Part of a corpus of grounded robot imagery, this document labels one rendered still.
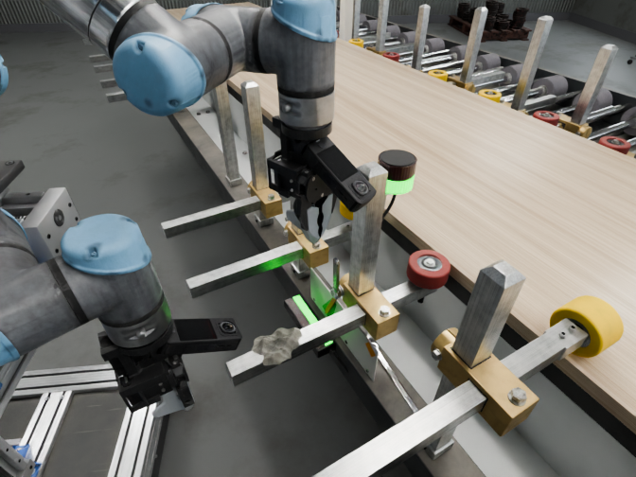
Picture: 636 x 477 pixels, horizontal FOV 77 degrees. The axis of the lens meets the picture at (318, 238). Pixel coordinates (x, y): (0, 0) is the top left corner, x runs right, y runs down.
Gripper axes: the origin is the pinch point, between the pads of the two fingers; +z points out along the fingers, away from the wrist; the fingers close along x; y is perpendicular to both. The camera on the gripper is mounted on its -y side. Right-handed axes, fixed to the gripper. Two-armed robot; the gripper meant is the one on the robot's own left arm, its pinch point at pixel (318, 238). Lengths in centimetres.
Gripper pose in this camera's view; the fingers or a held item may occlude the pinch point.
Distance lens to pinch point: 66.8
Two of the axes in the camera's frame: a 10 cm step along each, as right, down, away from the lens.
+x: -6.5, 4.8, -5.9
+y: -7.6, -4.1, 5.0
